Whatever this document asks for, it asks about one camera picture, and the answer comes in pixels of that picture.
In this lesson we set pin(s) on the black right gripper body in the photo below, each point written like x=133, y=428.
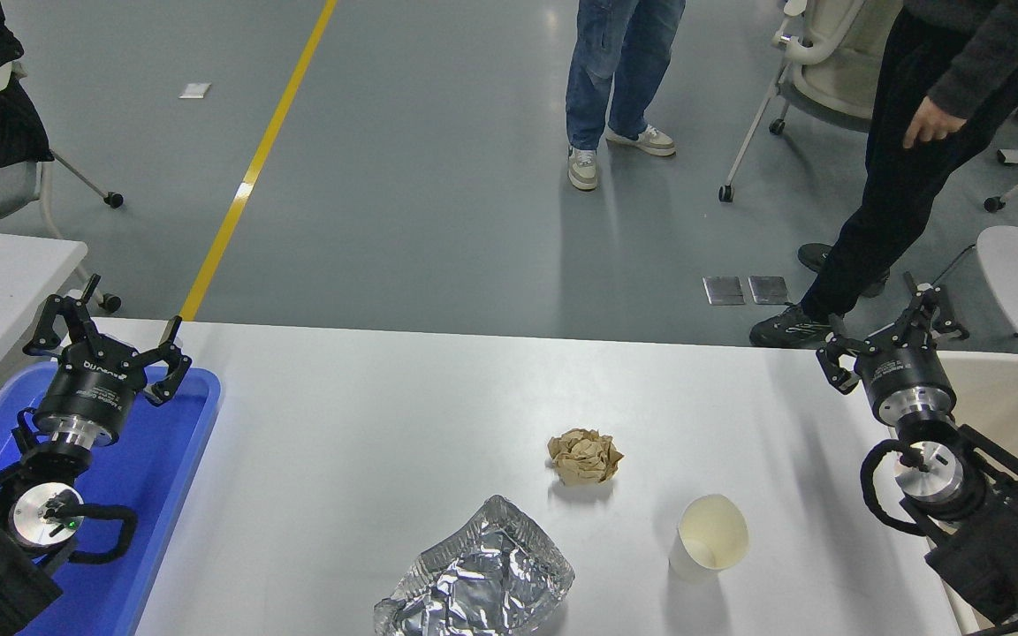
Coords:
x=902, y=371

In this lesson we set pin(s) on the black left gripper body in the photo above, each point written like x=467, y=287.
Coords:
x=89, y=389

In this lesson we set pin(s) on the white paper cup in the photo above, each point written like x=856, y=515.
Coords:
x=712, y=530

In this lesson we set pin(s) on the tan paper ball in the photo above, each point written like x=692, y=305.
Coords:
x=584, y=457

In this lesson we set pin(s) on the foil tray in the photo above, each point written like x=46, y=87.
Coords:
x=482, y=583

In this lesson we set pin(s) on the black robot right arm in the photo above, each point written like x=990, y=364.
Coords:
x=1004, y=530

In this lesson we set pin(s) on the person's left hand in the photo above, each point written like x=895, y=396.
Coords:
x=931, y=124

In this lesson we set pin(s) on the metal floor plate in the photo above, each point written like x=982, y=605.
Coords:
x=724, y=291
x=769, y=290

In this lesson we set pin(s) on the large pale bin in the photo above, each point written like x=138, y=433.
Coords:
x=1013, y=397

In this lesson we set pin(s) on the blue plastic tray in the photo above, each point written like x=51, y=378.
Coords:
x=155, y=495

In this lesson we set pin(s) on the person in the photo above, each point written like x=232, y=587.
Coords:
x=615, y=53
x=907, y=177

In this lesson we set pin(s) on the white rolling chair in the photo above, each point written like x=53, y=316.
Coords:
x=836, y=71

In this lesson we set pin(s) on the white paper scrap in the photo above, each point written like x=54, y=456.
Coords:
x=195, y=90

